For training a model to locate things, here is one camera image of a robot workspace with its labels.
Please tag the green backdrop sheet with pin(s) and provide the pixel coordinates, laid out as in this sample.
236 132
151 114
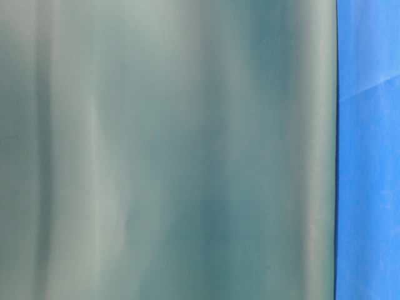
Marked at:
168 149

